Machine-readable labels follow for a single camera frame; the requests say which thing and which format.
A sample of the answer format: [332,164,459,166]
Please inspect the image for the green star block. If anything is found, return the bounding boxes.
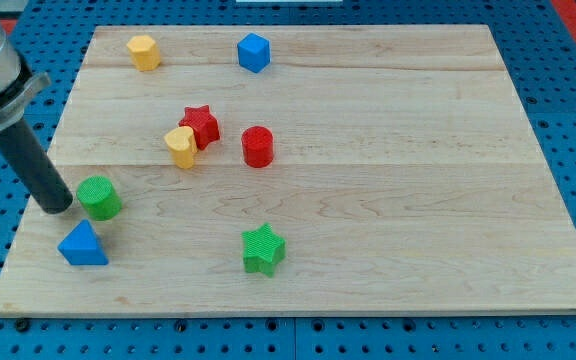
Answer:
[241,223,286,278]

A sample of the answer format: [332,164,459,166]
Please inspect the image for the red star block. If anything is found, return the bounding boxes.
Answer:
[178,105,220,150]

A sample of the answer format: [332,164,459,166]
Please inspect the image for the wooden board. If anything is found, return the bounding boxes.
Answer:
[0,25,576,318]

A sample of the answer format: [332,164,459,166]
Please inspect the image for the red cylinder block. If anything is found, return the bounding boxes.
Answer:
[241,126,274,168]

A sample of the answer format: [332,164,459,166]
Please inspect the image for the yellow heart block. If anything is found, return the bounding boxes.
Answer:
[163,126,198,169]

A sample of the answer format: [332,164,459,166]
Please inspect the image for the blue cube block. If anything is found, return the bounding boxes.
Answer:
[237,33,271,73]

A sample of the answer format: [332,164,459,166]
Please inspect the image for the green cylinder block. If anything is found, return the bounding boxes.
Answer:
[76,175,122,221]

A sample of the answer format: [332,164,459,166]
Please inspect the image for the yellow hexagon block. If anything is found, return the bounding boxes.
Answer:
[126,35,161,71]

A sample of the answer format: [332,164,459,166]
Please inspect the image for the blue triangle block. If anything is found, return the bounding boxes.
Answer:
[57,219,109,266]

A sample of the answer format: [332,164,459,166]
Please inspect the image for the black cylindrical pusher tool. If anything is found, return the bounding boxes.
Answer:
[0,119,73,214]

